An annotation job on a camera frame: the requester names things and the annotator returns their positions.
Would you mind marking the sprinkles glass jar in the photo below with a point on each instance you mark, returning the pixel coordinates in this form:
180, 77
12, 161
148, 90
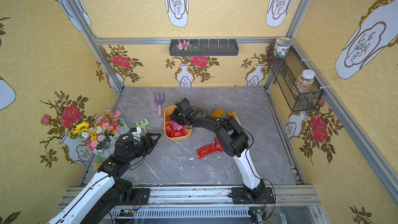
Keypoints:
304, 82

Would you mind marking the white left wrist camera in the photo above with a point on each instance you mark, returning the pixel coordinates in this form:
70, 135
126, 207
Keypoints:
136, 132

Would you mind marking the long red tea bag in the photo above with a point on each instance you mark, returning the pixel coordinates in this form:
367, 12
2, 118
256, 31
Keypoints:
205, 150

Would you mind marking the green toy hand rake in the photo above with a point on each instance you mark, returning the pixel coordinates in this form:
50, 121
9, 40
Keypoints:
143, 124

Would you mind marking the small yellow tea bag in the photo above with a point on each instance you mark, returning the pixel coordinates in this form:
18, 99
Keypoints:
234, 115

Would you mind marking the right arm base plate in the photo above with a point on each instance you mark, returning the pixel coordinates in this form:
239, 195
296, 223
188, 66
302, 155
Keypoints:
244, 195

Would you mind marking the artificial flower bouquet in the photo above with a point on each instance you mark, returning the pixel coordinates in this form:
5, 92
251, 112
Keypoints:
99, 134

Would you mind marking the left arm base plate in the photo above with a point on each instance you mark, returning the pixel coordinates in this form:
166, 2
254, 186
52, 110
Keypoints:
138, 195

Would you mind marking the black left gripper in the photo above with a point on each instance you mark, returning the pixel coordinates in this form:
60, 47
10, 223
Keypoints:
146, 143

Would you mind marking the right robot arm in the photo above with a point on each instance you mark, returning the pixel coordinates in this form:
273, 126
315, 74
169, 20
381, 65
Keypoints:
232, 138

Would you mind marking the large yellow tea bag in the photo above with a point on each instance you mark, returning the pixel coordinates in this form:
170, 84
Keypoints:
218, 113

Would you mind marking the green label clear jar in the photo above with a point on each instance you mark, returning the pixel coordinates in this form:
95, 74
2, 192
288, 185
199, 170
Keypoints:
282, 47

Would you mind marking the purple toy garden fork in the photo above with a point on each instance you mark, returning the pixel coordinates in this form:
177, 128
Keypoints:
159, 99

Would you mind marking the red tea bag front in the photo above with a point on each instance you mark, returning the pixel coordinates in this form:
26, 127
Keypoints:
172, 133

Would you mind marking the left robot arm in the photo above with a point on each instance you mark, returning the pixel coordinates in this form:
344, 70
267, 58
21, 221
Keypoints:
107, 189

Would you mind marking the black wire mesh shelf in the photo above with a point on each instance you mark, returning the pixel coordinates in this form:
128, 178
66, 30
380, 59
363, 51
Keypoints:
286, 72

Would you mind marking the pink flowers in tray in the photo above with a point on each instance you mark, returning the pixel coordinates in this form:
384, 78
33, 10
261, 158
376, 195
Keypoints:
186, 45

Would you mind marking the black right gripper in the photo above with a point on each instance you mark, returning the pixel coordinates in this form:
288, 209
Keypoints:
181, 109

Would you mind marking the dark grey wall tray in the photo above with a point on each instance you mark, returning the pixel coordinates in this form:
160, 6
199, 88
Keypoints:
207, 47

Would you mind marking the yellow plastic storage box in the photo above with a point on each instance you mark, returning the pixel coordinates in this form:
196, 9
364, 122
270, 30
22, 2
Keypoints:
167, 113

